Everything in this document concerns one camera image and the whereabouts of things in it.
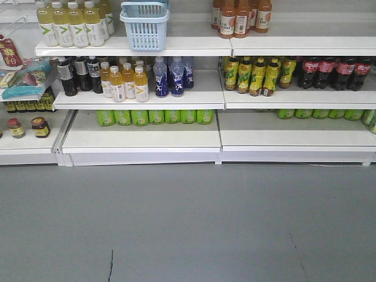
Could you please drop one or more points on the blue sports drink bottle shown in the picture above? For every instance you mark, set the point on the blue sports drink bottle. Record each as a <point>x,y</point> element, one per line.
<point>160,72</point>
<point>177,70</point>

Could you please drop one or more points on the teal snack package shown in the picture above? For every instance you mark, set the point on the teal snack package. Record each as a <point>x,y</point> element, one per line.
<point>32,80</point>

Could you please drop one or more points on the white store shelving unit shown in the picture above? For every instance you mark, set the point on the white store shelving unit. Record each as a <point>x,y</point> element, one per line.
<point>238,133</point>

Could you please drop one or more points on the plastic cola bottle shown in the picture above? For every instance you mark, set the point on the plastic cola bottle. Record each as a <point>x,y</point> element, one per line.
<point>361,70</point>
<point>325,68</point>
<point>343,71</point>
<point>309,68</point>

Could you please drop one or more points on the yellow iced tea bottle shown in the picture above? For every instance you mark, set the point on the yellow iced tea bottle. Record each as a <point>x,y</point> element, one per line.
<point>231,74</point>
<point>257,76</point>
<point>271,75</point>
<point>244,75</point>

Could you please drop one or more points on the sauce jar red lid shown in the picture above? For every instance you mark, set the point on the sauce jar red lid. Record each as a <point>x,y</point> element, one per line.
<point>15,128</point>
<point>40,127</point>

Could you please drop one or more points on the orange vitamin drink bottle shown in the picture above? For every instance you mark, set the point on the orange vitamin drink bottle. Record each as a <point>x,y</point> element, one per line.
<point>141,85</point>
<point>128,80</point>
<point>116,85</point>

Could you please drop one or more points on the light blue plastic basket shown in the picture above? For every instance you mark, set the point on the light blue plastic basket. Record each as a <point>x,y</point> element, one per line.
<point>145,24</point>

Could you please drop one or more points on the red snack bag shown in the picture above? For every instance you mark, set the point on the red snack bag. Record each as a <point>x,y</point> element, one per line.
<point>9,52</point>

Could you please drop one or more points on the dark tea bottle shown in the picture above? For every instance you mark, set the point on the dark tea bottle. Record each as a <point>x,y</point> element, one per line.
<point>82,73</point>
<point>94,73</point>
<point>66,74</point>

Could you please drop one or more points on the pale green drink bottle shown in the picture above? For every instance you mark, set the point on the pale green drink bottle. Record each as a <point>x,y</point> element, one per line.
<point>61,23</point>
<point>46,23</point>
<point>93,24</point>
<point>77,25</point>

